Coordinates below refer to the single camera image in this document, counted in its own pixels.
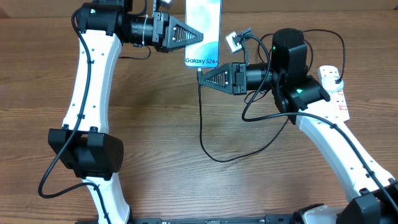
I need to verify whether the white charger plug adapter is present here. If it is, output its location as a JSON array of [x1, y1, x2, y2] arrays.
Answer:
[[321, 77, 344, 93]]

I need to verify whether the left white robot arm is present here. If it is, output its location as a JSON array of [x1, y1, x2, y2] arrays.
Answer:
[[48, 0, 203, 223]]

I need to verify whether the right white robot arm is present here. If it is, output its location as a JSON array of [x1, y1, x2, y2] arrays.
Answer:
[[197, 28, 397, 223]]

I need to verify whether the Galaxy S24 smartphone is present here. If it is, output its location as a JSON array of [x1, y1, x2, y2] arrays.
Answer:
[[184, 0, 222, 68]]

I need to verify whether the black USB-C charging cable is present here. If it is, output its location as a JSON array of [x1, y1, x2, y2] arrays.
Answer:
[[197, 29, 346, 164]]

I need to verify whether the white power strip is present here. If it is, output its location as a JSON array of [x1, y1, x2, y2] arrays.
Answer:
[[317, 65, 349, 122]]

